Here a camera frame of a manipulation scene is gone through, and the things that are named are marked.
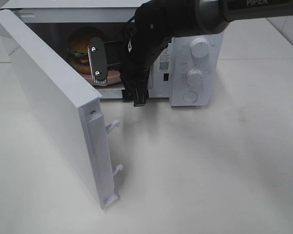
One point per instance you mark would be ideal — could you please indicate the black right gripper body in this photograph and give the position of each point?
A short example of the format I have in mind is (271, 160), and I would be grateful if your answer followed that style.
(134, 54)

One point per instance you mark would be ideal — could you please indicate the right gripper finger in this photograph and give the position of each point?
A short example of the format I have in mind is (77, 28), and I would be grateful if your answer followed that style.
(136, 91)
(97, 61)

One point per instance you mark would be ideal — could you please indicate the burger with lettuce and cheese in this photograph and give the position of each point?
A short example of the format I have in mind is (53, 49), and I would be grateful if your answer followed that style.
(78, 43)

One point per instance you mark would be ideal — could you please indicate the round white door button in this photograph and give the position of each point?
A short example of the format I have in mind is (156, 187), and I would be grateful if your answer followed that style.
(190, 97)

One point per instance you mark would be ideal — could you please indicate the white microwave door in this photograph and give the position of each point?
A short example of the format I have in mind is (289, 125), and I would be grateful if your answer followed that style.
(65, 104)

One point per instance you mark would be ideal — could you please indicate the white timer knob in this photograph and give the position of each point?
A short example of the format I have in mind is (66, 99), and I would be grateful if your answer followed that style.
(194, 77)

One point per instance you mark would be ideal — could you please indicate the pink round plate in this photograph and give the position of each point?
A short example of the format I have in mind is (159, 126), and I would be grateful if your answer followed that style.
(113, 77)

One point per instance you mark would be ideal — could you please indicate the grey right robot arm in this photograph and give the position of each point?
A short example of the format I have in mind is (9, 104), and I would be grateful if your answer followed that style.
(169, 52)

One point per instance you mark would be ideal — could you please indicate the upper white control knob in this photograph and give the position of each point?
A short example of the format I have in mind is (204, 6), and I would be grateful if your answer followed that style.
(199, 47)

